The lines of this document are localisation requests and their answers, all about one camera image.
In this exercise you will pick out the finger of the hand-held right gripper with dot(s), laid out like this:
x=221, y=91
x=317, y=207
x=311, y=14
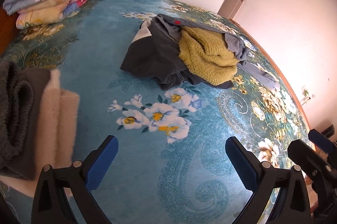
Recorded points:
x=302, y=154
x=320, y=140

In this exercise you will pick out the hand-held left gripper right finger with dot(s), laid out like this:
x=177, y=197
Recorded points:
x=241, y=163

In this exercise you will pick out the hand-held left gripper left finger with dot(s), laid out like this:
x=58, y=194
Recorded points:
x=102, y=163

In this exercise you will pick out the grey sweatshirt with red tag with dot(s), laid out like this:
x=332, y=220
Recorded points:
x=237, y=45

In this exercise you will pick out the folded beige pink garment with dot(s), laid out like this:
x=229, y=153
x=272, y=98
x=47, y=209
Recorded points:
x=63, y=121

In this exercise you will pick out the yellow-green knit sweater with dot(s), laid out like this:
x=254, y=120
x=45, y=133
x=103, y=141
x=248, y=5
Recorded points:
x=208, y=55

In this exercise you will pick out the dark grey jacket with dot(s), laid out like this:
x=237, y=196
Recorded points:
x=152, y=52

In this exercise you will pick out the teal floral blanket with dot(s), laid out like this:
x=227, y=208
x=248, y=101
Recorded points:
x=92, y=42

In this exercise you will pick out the wall socket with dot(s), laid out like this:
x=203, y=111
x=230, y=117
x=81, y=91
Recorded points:
x=305, y=93

